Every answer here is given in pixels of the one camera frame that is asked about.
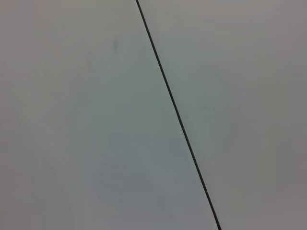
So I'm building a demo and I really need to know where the thin black wall strip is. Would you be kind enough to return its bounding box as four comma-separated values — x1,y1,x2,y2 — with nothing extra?
135,0,223,230

